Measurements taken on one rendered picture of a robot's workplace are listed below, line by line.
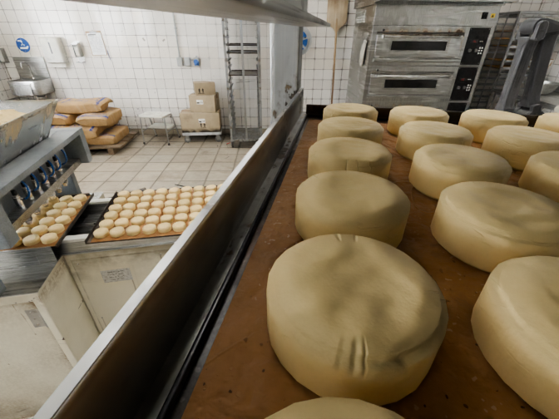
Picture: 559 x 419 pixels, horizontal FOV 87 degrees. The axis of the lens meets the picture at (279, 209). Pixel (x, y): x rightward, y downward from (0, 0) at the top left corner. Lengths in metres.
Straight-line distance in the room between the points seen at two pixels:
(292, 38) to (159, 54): 5.16
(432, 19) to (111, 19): 4.38
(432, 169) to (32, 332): 1.39
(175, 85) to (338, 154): 5.32
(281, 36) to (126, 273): 1.20
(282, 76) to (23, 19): 6.03
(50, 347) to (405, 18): 4.41
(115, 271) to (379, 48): 3.86
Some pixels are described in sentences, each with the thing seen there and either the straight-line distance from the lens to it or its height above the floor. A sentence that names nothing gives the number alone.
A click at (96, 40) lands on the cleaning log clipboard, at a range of 5.80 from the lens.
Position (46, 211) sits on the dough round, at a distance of 1.61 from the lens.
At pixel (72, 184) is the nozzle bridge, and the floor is 0.91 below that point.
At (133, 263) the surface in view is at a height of 0.76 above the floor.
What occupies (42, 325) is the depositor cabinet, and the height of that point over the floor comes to 0.68.
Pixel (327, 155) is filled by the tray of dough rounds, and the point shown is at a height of 1.51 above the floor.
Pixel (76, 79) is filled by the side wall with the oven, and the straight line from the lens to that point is 6.07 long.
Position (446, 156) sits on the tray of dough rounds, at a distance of 0.20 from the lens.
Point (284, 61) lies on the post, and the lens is 0.34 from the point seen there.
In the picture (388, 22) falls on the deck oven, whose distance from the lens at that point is 4.42.
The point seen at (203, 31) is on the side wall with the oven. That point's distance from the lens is 5.29.
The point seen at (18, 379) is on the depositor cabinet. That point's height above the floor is 0.40.
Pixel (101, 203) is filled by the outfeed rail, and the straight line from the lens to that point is 1.58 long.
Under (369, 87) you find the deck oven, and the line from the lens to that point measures 4.41.
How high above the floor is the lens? 1.57
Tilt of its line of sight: 31 degrees down
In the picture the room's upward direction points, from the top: 1 degrees clockwise
